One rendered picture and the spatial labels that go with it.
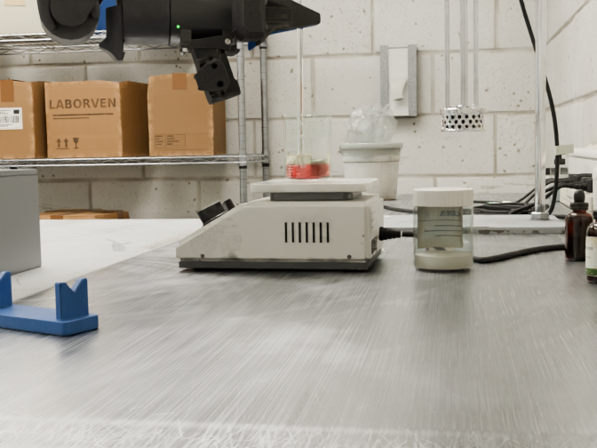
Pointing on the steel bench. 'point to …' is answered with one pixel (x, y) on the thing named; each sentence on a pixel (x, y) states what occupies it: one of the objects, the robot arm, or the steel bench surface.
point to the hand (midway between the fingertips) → (286, 19)
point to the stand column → (540, 112)
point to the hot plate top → (315, 186)
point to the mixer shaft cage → (462, 113)
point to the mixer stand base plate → (491, 224)
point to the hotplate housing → (292, 234)
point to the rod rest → (60, 320)
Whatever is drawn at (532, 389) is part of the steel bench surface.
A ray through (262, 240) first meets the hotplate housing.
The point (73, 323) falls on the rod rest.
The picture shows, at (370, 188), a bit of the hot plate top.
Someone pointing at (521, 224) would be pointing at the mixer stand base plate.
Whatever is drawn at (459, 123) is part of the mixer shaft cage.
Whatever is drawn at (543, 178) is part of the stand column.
